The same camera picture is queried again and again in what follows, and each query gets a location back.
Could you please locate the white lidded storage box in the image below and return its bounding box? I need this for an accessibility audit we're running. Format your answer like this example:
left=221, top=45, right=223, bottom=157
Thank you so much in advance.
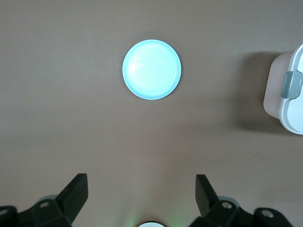
left=263, top=42, right=303, bottom=135

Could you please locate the grey box latch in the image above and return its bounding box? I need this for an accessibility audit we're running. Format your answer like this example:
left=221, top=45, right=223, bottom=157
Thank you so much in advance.
left=280, top=70, right=303, bottom=99

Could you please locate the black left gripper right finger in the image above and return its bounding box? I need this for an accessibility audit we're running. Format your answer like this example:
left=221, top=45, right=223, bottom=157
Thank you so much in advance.
left=189, top=174, right=242, bottom=227

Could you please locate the light blue round plate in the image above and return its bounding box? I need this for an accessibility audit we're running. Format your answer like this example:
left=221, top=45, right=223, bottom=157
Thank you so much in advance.
left=122, top=39, right=183, bottom=101

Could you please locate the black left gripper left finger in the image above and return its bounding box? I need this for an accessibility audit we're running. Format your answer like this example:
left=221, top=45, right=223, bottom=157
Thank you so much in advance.
left=31, top=173, right=89, bottom=227

